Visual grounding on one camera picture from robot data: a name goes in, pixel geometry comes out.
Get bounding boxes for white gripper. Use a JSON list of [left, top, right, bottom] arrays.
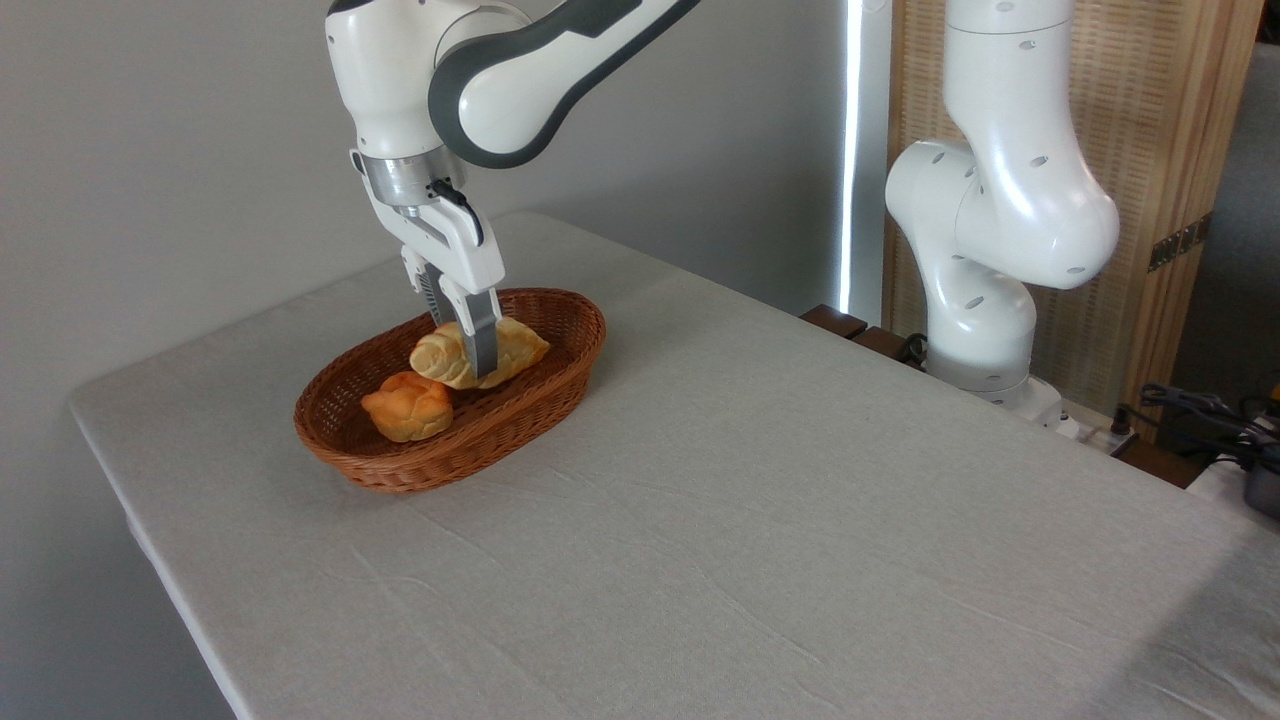
[[349, 150, 507, 380]]

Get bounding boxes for long pale bread roll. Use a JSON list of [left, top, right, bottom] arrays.
[[409, 316, 552, 391]]

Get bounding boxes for round orange bread bun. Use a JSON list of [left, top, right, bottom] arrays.
[[361, 371, 457, 444]]

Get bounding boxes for brown wicker basket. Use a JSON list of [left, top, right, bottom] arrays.
[[294, 288, 608, 495]]

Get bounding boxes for grey tablecloth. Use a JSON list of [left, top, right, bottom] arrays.
[[68, 210, 1280, 720]]

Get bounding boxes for dark wooden block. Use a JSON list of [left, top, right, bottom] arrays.
[[851, 326, 927, 369], [800, 304, 870, 340]]

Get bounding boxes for white power strip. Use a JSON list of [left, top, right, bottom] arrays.
[[1040, 398, 1141, 457]]

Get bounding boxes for bamboo folding screen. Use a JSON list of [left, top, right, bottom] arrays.
[[884, 0, 1267, 433]]

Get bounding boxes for brass screen hinge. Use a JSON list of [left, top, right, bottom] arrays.
[[1147, 212, 1214, 273]]

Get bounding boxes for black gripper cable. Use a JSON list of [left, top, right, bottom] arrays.
[[427, 177, 487, 249]]

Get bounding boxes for black cable bundle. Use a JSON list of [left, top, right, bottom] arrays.
[[1138, 382, 1280, 473]]

